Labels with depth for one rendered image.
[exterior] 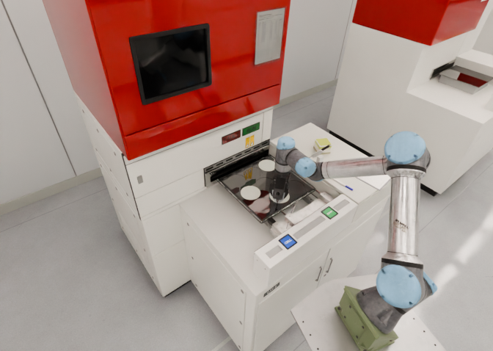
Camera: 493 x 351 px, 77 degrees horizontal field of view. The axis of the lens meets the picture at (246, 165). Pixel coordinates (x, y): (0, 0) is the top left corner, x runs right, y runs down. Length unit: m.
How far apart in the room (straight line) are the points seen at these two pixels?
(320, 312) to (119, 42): 1.18
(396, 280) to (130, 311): 1.71
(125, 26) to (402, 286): 1.12
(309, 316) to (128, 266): 1.52
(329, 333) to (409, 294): 0.40
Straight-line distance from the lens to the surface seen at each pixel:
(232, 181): 1.63
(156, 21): 1.14
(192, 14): 1.20
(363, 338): 1.28
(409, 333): 1.43
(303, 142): 1.84
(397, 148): 1.10
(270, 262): 1.25
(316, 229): 1.38
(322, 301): 1.37
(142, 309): 2.30
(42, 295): 2.59
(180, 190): 1.60
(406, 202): 1.08
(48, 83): 2.76
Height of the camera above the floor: 2.01
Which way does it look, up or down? 40 degrees down
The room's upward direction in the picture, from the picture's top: 2 degrees clockwise
